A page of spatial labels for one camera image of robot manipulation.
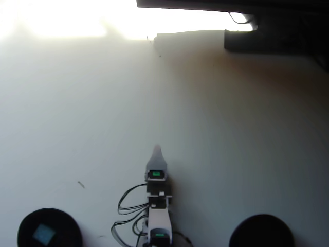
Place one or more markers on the black gripper motor body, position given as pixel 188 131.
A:
pixel 156 175

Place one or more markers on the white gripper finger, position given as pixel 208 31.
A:
pixel 156 159

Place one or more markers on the blue cube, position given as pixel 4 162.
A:
pixel 44 234

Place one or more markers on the white Koch robot arm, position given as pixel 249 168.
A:
pixel 159 213

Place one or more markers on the black round bowl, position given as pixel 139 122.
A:
pixel 66 231
pixel 260 231

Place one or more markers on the black box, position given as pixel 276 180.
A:
pixel 277 36

